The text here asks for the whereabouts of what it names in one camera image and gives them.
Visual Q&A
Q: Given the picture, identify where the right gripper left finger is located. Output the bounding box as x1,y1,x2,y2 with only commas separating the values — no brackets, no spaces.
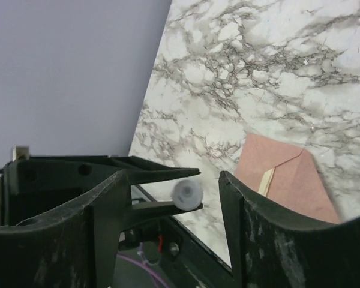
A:
0,172,129,287

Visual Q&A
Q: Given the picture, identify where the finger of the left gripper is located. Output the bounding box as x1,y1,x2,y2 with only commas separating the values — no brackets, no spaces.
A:
122,201,188,231

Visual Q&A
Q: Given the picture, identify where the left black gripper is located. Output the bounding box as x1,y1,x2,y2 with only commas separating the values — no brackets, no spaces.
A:
1,156,201,228

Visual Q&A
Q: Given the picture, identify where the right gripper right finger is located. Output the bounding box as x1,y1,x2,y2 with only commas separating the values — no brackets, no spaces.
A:
218,171,360,287

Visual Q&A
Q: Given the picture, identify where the green glue stick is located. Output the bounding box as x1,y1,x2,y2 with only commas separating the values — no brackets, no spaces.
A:
171,178,203,211

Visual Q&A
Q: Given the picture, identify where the pink envelope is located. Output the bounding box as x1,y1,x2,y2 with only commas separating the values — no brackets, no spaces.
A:
235,134,340,224

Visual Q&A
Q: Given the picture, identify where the black mounting rail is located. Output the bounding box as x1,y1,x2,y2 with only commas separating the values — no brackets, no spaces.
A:
114,217,233,287

